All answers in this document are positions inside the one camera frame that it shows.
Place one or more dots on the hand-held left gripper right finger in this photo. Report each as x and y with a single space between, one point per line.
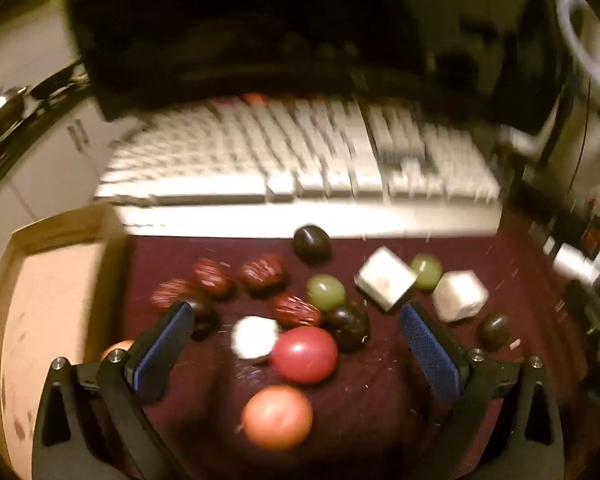
430 355

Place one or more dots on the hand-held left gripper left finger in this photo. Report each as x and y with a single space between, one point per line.
162 355

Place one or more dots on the small red tomato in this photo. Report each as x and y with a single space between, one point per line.
277 417
120 347
304 355

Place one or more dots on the dark purple grape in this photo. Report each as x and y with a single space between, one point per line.
205 317
347 322
311 243
494 331

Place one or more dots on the wrinkled red date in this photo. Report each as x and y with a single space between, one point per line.
167 294
263 272
212 277
296 310

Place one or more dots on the white cube block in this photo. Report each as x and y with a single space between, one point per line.
254 337
459 295
385 277

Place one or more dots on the green grape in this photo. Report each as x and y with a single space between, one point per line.
426 271
326 291

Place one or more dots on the shallow cardboard box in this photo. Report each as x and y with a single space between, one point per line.
45 310

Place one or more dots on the dark red desk mat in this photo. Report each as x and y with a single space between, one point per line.
380 410

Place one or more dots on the white power adapter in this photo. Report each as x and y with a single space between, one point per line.
572 265

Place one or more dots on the white kitchen cabinets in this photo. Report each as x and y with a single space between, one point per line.
45 170

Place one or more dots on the white keyboard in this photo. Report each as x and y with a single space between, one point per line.
280 160

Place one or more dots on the black kitchen counter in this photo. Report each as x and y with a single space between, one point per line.
55 92

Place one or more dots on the steel wok with lid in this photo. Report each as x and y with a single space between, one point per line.
2 105

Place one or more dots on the black monitor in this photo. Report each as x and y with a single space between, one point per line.
230 35

